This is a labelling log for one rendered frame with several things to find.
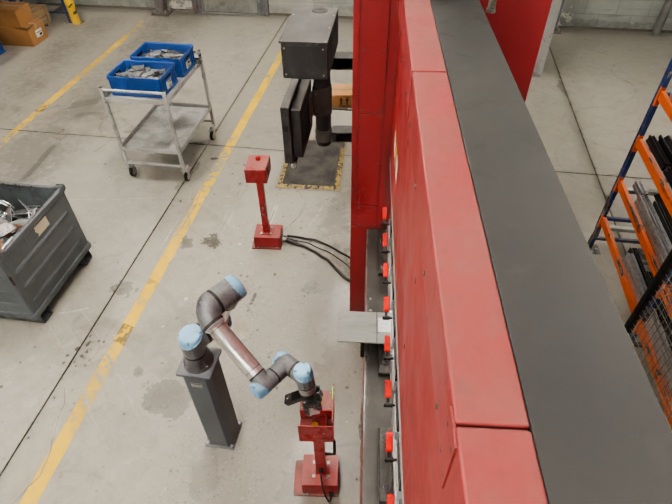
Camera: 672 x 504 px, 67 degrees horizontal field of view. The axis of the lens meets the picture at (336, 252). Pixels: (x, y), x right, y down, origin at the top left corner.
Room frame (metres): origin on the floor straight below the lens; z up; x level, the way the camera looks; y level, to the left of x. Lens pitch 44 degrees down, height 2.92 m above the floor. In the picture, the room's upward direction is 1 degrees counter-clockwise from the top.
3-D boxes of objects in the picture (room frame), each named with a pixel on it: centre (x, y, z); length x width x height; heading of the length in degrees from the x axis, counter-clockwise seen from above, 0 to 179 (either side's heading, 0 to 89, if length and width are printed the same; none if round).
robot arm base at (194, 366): (1.46, 0.70, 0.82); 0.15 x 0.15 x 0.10
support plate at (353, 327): (1.48, -0.14, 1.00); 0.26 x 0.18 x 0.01; 86
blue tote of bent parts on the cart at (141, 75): (4.36, 1.71, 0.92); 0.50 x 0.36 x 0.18; 81
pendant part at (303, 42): (2.76, 0.12, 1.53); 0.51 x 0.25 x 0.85; 173
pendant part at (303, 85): (2.72, 0.21, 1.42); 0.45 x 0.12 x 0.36; 173
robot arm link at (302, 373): (1.13, 0.14, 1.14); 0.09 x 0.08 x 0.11; 48
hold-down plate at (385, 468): (0.87, -0.19, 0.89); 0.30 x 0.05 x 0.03; 176
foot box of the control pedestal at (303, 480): (1.18, 0.13, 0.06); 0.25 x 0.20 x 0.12; 88
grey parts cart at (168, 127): (4.53, 1.66, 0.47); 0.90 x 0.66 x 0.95; 171
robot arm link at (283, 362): (1.18, 0.22, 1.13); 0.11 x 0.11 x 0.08; 48
